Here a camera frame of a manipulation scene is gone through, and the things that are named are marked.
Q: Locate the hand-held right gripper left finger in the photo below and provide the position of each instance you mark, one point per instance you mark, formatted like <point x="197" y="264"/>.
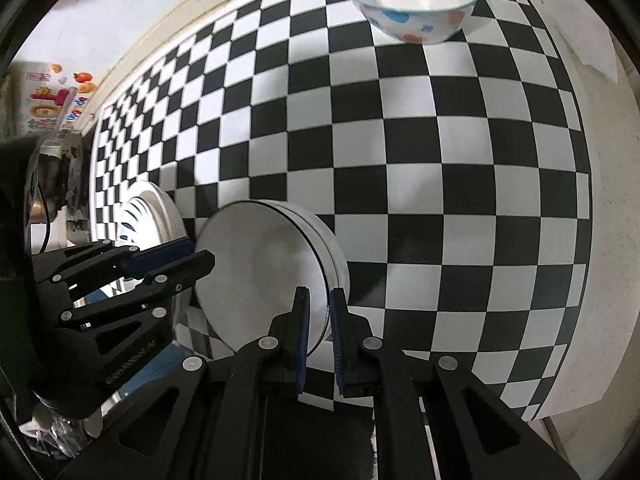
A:
<point x="300" y="345"/>

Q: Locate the white paper napkin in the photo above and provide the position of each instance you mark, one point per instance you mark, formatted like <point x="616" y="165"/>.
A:
<point x="585" y="35"/>

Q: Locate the colourful wall sticker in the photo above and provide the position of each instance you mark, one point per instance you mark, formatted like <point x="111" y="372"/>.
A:
<point x="50" y="105"/>

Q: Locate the white bowl with coloured spots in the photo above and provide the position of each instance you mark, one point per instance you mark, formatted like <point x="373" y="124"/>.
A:
<point x="415" y="25"/>

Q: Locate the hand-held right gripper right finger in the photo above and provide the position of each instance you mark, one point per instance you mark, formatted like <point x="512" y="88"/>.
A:
<point x="340" y="345"/>

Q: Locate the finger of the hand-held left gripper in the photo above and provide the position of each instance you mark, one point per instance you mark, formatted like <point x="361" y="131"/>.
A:
<point x="162" y="255"/>
<point x="192" y="265"/>

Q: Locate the white plate with small marks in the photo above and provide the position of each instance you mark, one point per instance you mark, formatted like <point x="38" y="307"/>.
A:
<point x="167" y="210"/>

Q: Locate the black and white checkered cloth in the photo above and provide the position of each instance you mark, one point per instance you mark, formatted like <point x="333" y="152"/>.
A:
<point x="400" y="185"/>

